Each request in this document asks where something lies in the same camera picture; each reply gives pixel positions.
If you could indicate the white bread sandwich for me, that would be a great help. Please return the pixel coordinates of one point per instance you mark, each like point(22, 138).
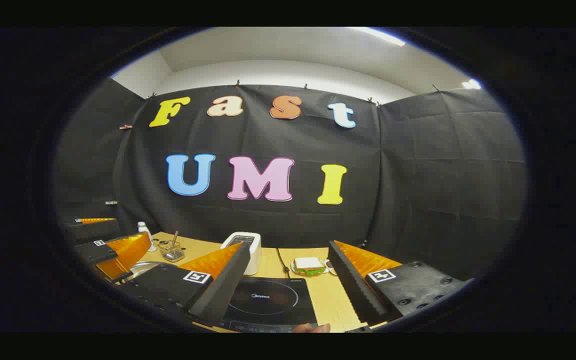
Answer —
point(308, 263)

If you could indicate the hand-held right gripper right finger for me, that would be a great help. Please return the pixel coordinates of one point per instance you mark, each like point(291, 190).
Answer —
point(355, 290)

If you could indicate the white toaster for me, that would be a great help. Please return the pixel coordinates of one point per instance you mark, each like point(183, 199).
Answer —
point(253, 255)

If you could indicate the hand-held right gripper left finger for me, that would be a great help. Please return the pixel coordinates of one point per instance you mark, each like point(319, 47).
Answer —
point(223, 292)

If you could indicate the black backdrop cloth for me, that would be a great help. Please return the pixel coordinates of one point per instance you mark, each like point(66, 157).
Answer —
point(293, 225)

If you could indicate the wooden stick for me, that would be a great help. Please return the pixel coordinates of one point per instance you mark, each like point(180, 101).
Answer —
point(174, 239)

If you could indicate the small ceiling light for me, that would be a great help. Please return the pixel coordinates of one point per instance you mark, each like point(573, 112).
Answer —
point(472, 84)

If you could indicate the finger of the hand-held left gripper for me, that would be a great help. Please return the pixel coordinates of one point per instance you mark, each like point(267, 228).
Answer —
point(95, 252)
point(93, 230)

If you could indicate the white drink bottle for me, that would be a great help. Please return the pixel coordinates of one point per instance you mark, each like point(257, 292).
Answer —
point(144, 231)

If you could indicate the black induction cooktop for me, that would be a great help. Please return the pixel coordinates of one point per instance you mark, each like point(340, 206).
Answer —
point(268, 302)

